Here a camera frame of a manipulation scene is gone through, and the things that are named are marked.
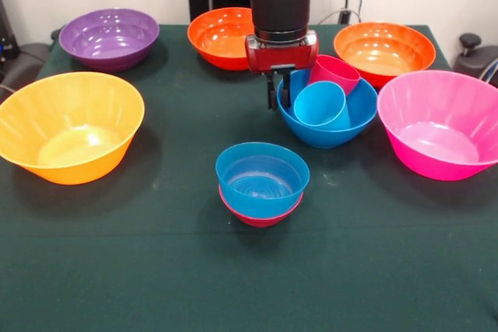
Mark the opaque blue plastic bowl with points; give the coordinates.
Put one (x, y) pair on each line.
(330, 137)

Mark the red plastic cup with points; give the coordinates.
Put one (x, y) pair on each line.
(334, 73)

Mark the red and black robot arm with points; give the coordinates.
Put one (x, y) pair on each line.
(280, 1)

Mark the black equipment box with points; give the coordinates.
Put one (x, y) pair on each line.
(5, 44)

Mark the small red plastic bowl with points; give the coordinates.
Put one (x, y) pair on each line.
(260, 222)

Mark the small translucent blue bowl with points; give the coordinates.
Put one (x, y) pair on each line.
(233, 168)

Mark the large yellow-orange plastic bowl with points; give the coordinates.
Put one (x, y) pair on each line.
(70, 114)

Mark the black power adapter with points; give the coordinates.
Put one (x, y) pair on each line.
(344, 16)

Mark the large pink plastic bowl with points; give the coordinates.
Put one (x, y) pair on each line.
(435, 114)

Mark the purple plastic bowl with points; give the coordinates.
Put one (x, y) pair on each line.
(128, 58)

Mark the orange plastic bowl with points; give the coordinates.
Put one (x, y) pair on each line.
(389, 48)
(214, 54)

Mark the blue plastic cup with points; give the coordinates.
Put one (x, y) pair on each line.
(323, 106)

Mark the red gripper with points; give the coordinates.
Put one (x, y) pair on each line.
(280, 58)

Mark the dark green tablecloth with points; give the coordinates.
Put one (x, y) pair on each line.
(389, 270)

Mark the black round equipment with knob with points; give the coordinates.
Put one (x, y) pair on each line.
(472, 63)

